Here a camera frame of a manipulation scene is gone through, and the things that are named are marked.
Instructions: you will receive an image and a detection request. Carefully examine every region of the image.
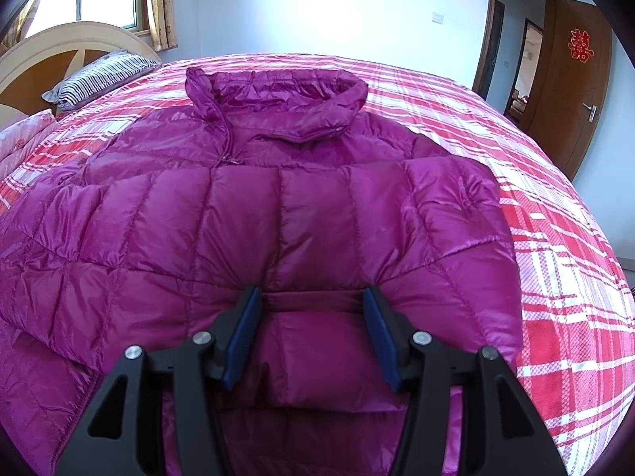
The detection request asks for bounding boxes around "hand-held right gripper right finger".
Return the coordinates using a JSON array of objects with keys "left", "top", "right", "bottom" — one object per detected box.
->
[{"left": 362, "top": 285, "right": 569, "bottom": 476}]

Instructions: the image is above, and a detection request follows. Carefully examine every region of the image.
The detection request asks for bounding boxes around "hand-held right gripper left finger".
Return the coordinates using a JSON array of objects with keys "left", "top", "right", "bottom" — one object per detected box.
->
[{"left": 54, "top": 285, "right": 264, "bottom": 476}]

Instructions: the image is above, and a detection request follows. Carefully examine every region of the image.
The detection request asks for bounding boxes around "purple down jacket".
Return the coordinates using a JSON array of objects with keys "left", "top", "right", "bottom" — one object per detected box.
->
[{"left": 0, "top": 67, "right": 524, "bottom": 476}]

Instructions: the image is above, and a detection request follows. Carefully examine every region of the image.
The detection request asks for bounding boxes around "red plaid bed sheet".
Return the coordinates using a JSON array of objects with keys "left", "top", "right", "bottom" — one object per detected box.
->
[{"left": 0, "top": 52, "right": 635, "bottom": 476}]

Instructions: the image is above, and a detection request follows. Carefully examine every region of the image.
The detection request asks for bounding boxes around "striped pillow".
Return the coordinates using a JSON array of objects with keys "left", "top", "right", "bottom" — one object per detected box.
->
[{"left": 41, "top": 50, "right": 164, "bottom": 112}]

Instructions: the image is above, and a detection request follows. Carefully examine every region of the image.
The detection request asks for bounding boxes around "brown wooden door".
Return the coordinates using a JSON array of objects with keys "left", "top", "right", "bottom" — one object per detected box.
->
[{"left": 520, "top": 0, "right": 616, "bottom": 182}]

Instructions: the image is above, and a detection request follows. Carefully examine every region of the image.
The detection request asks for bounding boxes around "pink quilt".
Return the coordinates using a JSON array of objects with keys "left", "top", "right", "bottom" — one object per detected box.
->
[{"left": 0, "top": 108, "right": 56, "bottom": 180}]

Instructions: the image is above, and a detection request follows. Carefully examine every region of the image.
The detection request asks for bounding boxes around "yellow patterned curtain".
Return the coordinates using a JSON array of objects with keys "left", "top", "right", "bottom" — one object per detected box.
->
[{"left": 146, "top": 0, "right": 178, "bottom": 52}]

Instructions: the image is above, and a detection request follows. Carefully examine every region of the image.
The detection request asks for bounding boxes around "cream wooden headboard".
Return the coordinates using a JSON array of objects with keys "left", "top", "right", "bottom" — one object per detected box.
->
[{"left": 0, "top": 21, "right": 160, "bottom": 125}]

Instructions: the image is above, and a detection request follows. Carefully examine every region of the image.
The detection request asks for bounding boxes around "red paper door decoration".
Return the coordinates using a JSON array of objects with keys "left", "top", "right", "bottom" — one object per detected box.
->
[{"left": 568, "top": 29, "right": 595, "bottom": 63}]

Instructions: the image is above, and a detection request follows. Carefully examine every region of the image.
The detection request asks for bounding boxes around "brown door frame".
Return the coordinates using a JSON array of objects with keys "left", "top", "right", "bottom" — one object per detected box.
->
[{"left": 473, "top": 0, "right": 559, "bottom": 111}]

